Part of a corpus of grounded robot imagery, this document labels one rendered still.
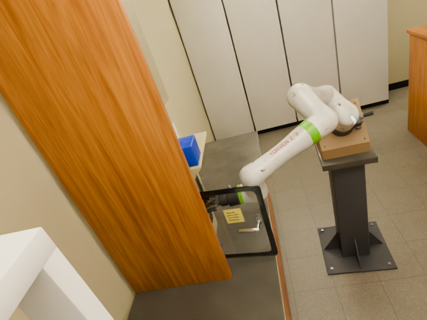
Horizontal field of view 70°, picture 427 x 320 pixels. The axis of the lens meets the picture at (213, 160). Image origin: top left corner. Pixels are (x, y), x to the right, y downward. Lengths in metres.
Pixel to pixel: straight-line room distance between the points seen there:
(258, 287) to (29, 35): 1.24
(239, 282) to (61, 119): 0.99
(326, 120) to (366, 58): 3.14
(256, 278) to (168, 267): 0.40
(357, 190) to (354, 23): 2.60
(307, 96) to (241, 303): 0.95
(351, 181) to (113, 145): 1.58
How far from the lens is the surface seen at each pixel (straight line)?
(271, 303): 1.38
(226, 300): 1.44
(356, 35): 4.42
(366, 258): 2.69
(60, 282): 0.25
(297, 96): 1.48
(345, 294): 2.51
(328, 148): 2.03
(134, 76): 0.99
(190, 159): 1.18
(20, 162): 1.22
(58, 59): 1.06
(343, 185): 2.20
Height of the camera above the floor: 2.08
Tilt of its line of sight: 29 degrees down
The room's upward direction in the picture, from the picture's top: 19 degrees counter-clockwise
